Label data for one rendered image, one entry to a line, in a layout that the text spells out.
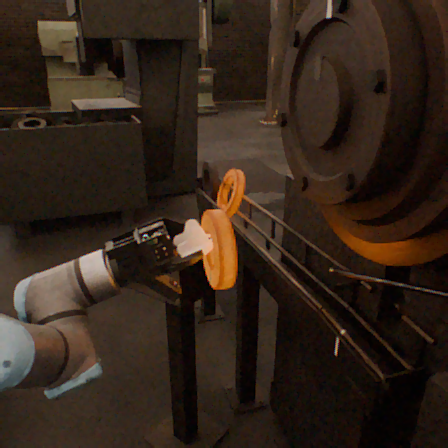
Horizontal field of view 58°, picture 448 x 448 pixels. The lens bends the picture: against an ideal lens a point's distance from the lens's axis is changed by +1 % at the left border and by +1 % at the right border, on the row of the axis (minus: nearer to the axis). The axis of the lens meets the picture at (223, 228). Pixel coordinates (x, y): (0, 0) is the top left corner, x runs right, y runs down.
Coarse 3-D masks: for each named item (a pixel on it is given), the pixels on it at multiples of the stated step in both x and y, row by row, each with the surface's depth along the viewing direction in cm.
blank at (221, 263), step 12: (204, 216) 80; (216, 216) 75; (204, 228) 81; (216, 228) 73; (228, 228) 73; (216, 240) 73; (228, 240) 72; (216, 252) 74; (228, 252) 72; (204, 264) 85; (216, 264) 75; (228, 264) 72; (216, 276) 76; (228, 276) 73; (216, 288) 77
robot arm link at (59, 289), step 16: (48, 272) 71; (64, 272) 70; (80, 272) 70; (16, 288) 70; (32, 288) 69; (48, 288) 69; (64, 288) 69; (80, 288) 70; (16, 304) 68; (32, 304) 69; (48, 304) 68; (64, 304) 69; (80, 304) 71; (32, 320) 69
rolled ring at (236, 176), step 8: (232, 176) 151; (240, 176) 147; (224, 184) 158; (240, 184) 145; (224, 192) 159; (240, 192) 145; (224, 200) 159; (232, 200) 145; (240, 200) 146; (224, 208) 151; (232, 208) 147
